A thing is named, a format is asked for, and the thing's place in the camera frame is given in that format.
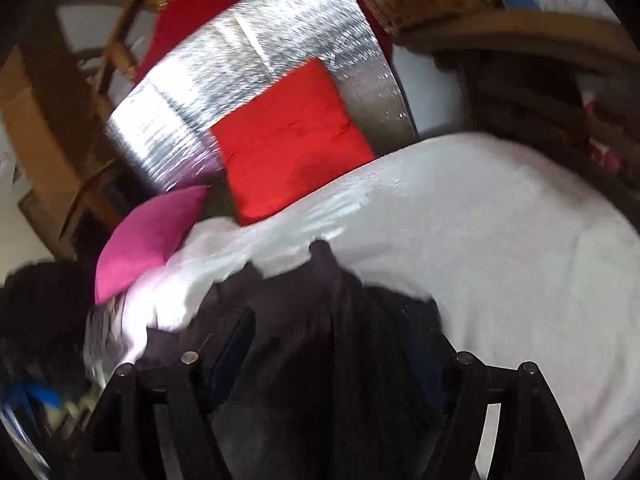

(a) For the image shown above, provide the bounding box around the wooden chair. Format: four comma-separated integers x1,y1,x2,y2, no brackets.
75,0,173,106

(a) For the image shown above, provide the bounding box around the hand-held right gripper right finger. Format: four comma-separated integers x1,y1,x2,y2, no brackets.
400,306,588,480

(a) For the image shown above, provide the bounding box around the white textured bedspread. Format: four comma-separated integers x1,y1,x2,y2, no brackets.
85,131,640,480

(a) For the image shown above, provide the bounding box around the clear plastic bag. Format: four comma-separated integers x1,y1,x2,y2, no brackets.
82,305,131,386

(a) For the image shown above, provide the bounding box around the silver foil insulation mat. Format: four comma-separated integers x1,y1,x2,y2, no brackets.
104,0,420,196

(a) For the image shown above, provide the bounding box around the black jacket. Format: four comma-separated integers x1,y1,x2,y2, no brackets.
135,239,456,480

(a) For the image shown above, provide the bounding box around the black cloth pile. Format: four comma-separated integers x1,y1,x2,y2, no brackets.
0,260,101,376

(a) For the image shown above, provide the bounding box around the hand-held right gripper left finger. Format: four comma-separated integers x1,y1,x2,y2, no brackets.
65,307,258,480

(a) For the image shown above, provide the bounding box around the red square cushion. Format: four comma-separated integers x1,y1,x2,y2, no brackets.
210,56,377,227

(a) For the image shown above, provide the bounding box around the dark wooden shelf unit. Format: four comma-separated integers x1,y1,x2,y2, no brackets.
395,10,640,211

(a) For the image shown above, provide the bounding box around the pink pillow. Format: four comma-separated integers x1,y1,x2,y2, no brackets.
94,185,211,306

